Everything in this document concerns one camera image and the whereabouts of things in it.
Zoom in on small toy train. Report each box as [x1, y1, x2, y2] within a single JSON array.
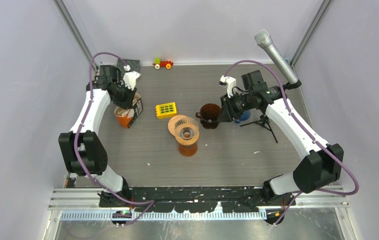
[[152, 58, 174, 70]]

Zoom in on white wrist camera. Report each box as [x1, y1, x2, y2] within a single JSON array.
[[219, 75, 237, 98], [122, 71, 141, 91]]

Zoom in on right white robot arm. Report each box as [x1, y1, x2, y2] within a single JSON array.
[[217, 70, 344, 206]]

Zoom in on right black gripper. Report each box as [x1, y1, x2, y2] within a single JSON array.
[[218, 90, 254, 123]]

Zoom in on yellow green window block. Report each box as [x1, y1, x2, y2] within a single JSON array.
[[155, 102, 177, 119]]

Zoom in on coffee filter box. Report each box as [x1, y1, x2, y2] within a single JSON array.
[[113, 93, 144, 129]]

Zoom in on wooden ring on table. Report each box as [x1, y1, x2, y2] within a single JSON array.
[[167, 114, 188, 137]]

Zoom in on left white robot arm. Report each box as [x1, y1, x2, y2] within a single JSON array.
[[58, 64, 141, 207]]

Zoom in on dark grey baseplate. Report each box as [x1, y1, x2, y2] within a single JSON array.
[[116, 59, 141, 77]]

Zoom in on amber glass carafe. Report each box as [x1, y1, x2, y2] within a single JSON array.
[[178, 143, 198, 157]]

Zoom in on wooden ring holder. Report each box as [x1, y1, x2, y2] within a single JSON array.
[[175, 131, 200, 146]]

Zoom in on clear glass dripper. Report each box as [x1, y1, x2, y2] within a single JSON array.
[[174, 116, 199, 140]]

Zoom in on blue dripper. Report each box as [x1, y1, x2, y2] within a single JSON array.
[[234, 110, 251, 124]]

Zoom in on silver microphone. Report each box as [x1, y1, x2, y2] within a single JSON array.
[[254, 29, 299, 84]]

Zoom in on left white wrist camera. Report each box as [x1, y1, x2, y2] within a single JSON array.
[[122, 71, 141, 91]]

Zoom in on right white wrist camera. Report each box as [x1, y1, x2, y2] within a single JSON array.
[[219, 75, 237, 98]]

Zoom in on brown glass dripper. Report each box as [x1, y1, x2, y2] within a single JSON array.
[[195, 103, 221, 130]]

